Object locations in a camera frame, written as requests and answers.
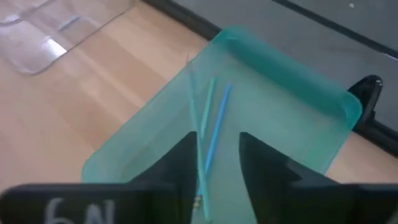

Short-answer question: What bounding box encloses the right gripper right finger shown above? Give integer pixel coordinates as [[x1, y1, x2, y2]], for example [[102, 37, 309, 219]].
[[239, 131, 398, 224]]

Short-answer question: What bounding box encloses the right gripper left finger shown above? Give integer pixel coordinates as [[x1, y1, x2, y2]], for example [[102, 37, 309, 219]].
[[0, 131, 200, 224]]

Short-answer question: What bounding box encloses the blue pencil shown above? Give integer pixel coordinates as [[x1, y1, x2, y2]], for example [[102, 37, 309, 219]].
[[203, 82, 233, 178]]

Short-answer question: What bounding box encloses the teal plastic tray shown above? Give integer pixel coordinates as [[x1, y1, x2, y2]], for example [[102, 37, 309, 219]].
[[81, 25, 363, 224]]

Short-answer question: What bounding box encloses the black clamp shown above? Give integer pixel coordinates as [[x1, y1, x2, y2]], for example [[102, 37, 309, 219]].
[[347, 74, 384, 131]]

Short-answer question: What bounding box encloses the clear plastic bin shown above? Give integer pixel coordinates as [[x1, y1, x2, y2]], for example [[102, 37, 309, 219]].
[[0, 0, 134, 75]]

